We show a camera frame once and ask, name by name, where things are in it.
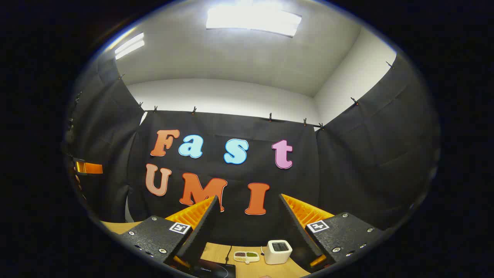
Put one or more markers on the narrow ceiling light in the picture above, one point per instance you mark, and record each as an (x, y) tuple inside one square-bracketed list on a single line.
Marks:
[(129, 45)]

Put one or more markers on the black backdrop cloth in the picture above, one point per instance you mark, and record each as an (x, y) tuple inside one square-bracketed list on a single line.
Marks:
[(347, 173)]

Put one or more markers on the white toaster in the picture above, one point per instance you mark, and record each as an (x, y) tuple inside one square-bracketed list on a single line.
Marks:
[(278, 255)]

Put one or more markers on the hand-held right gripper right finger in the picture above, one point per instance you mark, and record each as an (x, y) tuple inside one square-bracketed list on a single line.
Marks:
[(295, 227)]

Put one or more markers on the black induction cooktop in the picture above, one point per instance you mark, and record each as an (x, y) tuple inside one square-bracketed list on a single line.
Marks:
[(216, 271)]

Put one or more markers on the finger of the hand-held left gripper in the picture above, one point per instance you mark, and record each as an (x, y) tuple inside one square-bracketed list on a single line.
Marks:
[(90, 168)]

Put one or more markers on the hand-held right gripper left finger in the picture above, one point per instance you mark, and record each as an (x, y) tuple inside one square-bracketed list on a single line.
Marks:
[(202, 231)]

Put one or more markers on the large rectangular ceiling light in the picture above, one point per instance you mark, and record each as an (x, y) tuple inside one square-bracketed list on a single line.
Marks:
[(252, 19)]

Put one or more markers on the small white bean tray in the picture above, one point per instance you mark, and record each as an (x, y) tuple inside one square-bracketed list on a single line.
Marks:
[(247, 256)]

